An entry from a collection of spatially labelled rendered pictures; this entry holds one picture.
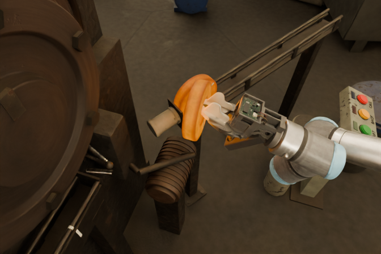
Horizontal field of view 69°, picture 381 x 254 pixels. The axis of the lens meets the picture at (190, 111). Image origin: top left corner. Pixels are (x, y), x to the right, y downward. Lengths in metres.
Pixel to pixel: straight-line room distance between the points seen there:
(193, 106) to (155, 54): 1.60
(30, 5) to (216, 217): 1.28
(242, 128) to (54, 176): 0.41
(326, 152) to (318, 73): 1.57
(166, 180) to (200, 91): 0.38
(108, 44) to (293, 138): 0.55
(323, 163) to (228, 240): 0.81
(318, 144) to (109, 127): 0.50
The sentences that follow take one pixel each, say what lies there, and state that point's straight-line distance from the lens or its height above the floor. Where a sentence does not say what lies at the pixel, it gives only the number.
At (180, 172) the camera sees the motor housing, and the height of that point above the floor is 0.52.
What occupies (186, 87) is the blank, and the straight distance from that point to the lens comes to 0.83.
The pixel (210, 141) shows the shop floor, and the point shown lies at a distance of 1.64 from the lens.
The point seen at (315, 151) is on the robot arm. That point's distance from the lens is 0.70.
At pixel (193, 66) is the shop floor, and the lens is 2.09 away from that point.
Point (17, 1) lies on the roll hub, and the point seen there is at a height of 1.23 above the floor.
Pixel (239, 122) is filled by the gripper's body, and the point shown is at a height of 0.86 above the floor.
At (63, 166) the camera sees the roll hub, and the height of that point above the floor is 1.01.
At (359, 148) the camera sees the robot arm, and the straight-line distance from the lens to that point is 0.84.
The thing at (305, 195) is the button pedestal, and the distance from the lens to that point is 1.59.
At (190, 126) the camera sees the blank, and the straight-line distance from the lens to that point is 0.64.
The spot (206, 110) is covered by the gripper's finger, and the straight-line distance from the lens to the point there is 0.66.
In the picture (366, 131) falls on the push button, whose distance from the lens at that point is 1.10.
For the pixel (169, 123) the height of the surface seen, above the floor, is 0.68.
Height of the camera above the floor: 1.36
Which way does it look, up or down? 50 degrees down
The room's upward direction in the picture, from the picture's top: 1 degrees clockwise
